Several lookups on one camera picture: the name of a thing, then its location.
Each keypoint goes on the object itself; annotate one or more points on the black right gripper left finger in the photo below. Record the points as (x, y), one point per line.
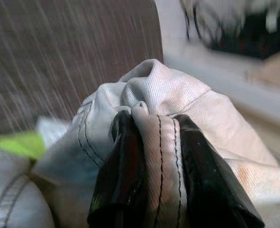
(121, 180)

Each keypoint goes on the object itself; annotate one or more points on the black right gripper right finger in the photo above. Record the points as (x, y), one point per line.
(208, 180)

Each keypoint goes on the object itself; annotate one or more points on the white garment with dark stitching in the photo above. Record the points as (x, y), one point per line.
(168, 90)

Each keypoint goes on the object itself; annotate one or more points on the white laundry basket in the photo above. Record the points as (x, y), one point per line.
(225, 47)

